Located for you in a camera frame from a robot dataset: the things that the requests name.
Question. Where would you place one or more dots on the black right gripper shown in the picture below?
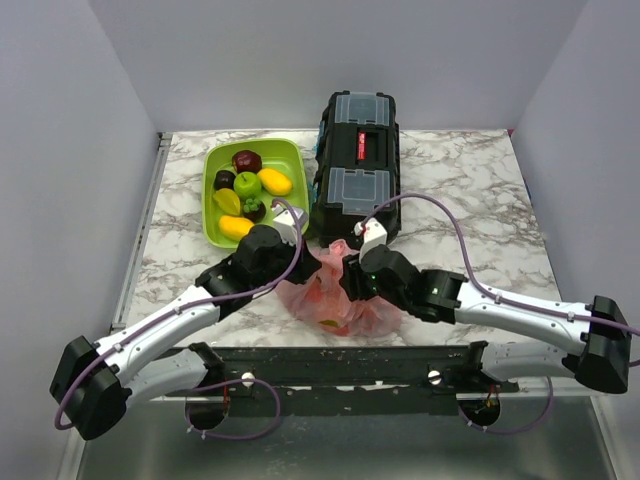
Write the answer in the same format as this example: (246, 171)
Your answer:
(352, 278)

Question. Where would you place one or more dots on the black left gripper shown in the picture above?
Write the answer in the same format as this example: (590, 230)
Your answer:
(307, 266)

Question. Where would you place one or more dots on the pink plastic bag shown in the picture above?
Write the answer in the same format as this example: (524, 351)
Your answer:
(381, 318)

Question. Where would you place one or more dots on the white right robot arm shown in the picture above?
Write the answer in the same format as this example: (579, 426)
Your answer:
(590, 343)

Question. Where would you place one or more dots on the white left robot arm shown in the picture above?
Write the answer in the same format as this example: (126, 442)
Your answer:
(94, 381)

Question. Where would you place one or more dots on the yellow fake mango lower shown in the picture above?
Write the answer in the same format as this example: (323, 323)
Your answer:
(234, 228)

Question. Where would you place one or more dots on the yellow fake mango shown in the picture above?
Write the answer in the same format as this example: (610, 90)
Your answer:
(275, 182)
(234, 228)

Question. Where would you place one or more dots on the fake mangosteen green top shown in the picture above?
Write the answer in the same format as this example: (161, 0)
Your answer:
(254, 209)

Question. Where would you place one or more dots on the yellow fake mango upper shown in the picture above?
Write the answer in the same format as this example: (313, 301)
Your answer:
(275, 182)

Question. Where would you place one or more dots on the green fake apple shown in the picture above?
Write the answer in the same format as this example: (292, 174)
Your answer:
(247, 185)

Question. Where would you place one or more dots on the yellow fake starfruit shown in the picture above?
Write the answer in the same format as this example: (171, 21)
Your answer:
(228, 202)

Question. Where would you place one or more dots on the dark purple fake plum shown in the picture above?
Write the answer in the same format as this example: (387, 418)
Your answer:
(224, 179)

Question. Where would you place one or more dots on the dark red fake apple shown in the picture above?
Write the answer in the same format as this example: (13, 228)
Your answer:
(247, 161)

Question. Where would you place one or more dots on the black plastic toolbox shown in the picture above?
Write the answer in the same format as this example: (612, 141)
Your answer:
(358, 164)

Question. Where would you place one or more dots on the green plastic tray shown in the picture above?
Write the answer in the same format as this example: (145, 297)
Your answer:
(280, 154)

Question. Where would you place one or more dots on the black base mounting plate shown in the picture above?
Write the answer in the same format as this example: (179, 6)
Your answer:
(341, 381)

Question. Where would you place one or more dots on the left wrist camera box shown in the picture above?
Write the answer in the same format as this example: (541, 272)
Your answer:
(287, 223)

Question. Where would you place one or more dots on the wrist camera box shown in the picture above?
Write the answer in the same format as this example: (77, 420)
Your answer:
(372, 234)
(287, 223)

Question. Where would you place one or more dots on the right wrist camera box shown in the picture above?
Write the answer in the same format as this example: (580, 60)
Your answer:
(372, 234)

